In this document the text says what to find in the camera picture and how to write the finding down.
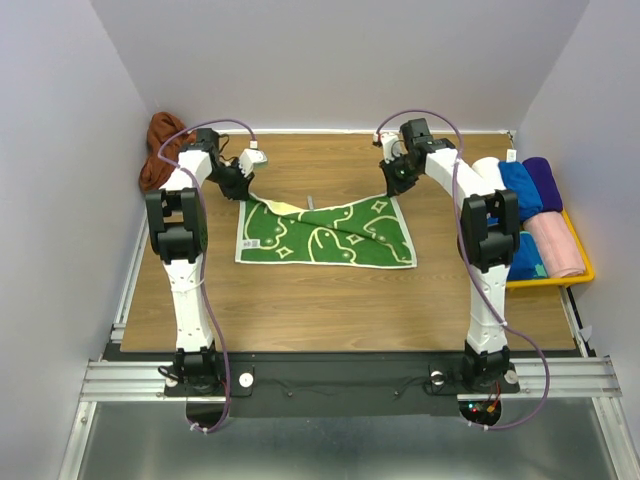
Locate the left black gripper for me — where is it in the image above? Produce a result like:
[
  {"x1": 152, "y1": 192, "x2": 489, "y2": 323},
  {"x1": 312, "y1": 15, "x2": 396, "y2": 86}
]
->
[{"x1": 205, "y1": 157, "x2": 254, "y2": 201}]

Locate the green cream patterned towel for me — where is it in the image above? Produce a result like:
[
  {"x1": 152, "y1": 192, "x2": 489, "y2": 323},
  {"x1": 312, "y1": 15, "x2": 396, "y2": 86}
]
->
[{"x1": 235, "y1": 194, "x2": 417, "y2": 270}]

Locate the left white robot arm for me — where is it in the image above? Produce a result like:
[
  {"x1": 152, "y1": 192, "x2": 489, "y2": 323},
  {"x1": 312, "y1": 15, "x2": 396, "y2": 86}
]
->
[{"x1": 145, "y1": 128, "x2": 267, "y2": 396}]

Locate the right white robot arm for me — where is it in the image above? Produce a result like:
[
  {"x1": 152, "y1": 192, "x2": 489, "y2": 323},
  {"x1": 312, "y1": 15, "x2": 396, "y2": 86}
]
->
[{"x1": 373, "y1": 133, "x2": 520, "y2": 390}]

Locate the white rolled towel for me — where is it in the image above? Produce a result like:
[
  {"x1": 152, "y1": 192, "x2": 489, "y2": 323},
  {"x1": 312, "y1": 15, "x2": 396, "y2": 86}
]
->
[{"x1": 472, "y1": 157, "x2": 506, "y2": 190}]

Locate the brown crumpled towel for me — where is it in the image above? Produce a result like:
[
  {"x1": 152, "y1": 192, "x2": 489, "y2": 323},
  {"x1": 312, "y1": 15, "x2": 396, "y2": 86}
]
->
[{"x1": 138, "y1": 111, "x2": 199, "y2": 193}]

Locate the purple rolled towel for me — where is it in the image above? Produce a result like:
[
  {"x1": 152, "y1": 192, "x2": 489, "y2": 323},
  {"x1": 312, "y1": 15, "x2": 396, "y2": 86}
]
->
[{"x1": 523, "y1": 157, "x2": 564, "y2": 212}]

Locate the blue teal rolled towel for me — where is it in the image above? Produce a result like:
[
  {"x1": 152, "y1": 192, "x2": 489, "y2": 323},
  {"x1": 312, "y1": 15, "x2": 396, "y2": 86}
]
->
[{"x1": 507, "y1": 231, "x2": 548, "y2": 282}]

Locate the pink rolled towel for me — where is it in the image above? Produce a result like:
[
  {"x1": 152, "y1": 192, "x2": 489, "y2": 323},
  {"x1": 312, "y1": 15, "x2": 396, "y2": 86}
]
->
[{"x1": 524, "y1": 211, "x2": 586, "y2": 278}]

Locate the yellow plastic tray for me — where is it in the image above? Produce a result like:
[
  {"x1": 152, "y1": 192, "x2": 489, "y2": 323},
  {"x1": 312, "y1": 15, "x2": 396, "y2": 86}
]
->
[{"x1": 507, "y1": 210, "x2": 595, "y2": 290}]

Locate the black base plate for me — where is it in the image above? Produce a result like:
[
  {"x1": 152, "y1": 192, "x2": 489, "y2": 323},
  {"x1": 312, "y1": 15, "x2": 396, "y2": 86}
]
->
[{"x1": 158, "y1": 351, "x2": 519, "y2": 418}]

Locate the aluminium frame rail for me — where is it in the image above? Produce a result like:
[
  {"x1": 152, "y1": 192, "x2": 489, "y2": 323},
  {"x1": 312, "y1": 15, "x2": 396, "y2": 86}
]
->
[{"x1": 61, "y1": 211, "x2": 639, "y2": 479}]

